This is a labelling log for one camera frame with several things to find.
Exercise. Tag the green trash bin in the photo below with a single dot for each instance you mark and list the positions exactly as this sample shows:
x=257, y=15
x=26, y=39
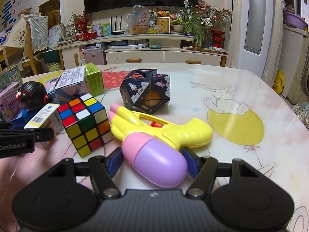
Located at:
x=55, y=66

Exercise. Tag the silver purple printed box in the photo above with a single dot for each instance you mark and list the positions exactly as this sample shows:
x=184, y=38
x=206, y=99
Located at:
x=70, y=85

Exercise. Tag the green medicine box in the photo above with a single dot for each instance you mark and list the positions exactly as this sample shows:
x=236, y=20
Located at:
x=93, y=79

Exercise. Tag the white barcode box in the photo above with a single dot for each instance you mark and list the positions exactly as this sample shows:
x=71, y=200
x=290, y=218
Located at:
x=47, y=117

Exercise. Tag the blue medicine box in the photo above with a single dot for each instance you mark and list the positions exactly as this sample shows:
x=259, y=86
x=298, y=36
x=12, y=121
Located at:
x=22, y=119

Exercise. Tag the wooden chair with cover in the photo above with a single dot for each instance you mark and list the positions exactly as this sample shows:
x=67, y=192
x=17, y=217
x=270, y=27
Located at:
x=28, y=36

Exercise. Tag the potted flower plant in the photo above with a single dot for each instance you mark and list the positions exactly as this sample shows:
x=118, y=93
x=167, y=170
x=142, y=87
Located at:
x=199, y=19

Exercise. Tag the purple basin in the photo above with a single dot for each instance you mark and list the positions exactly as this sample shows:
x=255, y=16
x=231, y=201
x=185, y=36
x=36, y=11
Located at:
x=294, y=21

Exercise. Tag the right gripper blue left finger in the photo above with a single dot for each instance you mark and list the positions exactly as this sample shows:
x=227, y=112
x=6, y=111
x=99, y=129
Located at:
x=114, y=161

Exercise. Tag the framed picture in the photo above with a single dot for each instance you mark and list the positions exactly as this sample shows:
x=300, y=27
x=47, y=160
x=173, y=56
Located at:
x=164, y=24

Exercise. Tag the rubiks cube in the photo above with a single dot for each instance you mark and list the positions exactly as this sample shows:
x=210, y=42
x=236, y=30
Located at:
x=86, y=123

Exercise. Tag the small pink blue box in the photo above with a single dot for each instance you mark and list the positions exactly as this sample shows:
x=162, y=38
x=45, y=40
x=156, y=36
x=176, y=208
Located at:
x=50, y=84

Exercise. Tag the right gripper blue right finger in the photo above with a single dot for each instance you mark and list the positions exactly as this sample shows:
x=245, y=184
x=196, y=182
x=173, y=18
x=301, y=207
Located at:
x=194, y=162

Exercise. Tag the yellow detergent bottle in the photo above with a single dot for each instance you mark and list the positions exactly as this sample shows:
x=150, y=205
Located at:
x=278, y=85

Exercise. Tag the white tv cabinet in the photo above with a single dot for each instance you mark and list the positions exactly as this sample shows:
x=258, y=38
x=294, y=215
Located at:
x=144, y=48

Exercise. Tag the plastic bag with snacks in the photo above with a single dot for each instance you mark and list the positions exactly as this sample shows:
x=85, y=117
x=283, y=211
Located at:
x=137, y=21

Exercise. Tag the dark folding magic cube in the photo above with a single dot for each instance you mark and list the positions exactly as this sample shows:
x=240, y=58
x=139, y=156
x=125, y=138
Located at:
x=145, y=90

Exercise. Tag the yellow pink water gun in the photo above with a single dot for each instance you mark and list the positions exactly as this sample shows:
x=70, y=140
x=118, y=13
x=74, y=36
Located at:
x=152, y=146

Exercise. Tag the cardboard box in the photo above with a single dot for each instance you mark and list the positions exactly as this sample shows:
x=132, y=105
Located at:
x=9, y=75

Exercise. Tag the pink storage case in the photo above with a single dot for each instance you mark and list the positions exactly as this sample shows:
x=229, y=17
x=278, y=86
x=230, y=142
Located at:
x=95, y=55

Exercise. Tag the white tower air conditioner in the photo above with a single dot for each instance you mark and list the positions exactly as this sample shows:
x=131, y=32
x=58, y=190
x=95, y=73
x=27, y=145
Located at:
x=261, y=33

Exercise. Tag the black haired doll figure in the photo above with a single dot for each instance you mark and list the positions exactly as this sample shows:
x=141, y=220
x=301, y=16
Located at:
x=33, y=96

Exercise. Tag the red gift box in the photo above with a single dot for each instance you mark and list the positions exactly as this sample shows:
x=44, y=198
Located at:
x=86, y=36

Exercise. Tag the red vase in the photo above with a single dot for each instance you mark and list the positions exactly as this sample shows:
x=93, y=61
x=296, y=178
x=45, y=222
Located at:
x=217, y=38

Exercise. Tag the red berry bouquet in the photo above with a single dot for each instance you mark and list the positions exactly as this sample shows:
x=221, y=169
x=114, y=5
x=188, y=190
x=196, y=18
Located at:
x=81, y=22

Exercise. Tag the pink toy box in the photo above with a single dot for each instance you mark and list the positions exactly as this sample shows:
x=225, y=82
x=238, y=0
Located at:
x=10, y=106

